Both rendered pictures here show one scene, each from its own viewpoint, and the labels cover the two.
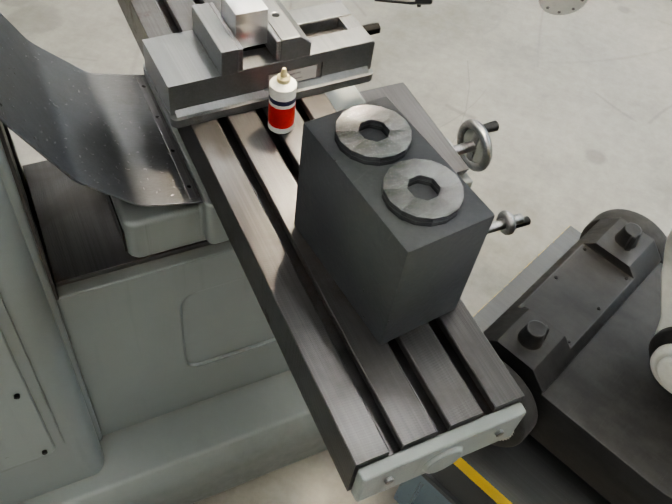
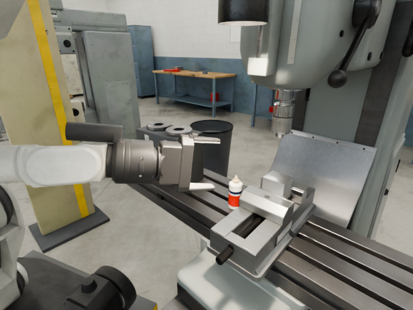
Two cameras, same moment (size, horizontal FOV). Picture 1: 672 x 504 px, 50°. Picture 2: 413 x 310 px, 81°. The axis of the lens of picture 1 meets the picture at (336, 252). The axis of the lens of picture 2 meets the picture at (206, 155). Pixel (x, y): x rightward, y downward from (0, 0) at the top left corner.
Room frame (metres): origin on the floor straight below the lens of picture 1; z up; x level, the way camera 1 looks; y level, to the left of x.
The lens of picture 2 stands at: (1.43, -0.12, 1.38)
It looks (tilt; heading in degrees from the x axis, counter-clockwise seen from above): 23 degrees down; 166
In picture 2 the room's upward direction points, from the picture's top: straight up
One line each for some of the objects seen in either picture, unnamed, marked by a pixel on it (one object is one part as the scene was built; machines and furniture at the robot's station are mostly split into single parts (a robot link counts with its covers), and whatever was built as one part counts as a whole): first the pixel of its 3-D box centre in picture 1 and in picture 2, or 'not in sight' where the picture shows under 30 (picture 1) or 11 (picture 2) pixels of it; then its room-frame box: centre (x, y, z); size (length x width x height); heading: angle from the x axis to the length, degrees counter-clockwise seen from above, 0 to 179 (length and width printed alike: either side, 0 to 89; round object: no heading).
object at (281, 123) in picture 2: not in sight; (282, 119); (0.93, 0.19, 1.23); 0.05 x 0.05 x 0.06
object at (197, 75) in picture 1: (261, 47); (268, 210); (0.95, 0.17, 0.99); 0.35 x 0.15 x 0.11; 125
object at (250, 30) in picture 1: (244, 18); (276, 186); (0.93, 0.20, 1.05); 0.06 x 0.05 x 0.06; 35
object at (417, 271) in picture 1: (384, 216); (170, 152); (0.60, -0.05, 1.03); 0.22 x 0.12 x 0.20; 39
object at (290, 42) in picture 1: (277, 25); (265, 203); (0.97, 0.15, 1.02); 0.12 x 0.06 x 0.04; 35
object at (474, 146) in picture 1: (460, 149); not in sight; (1.20, -0.23, 0.63); 0.16 x 0.12 x 0.12; 123
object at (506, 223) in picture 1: (491, 227); not in sight; (1.09, -0.33, 0.51); 0.22 x 0.06 x 0.06; 123
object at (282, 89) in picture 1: (282, 98); (235, 190); (0.84, 0.12, 0.99); 0.04 x 0.04 x 0.11
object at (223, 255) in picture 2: (367, 29); (224, 255); (1.06, 0.01, 0.98); 0.04 x 0.02 x 0.02; 125
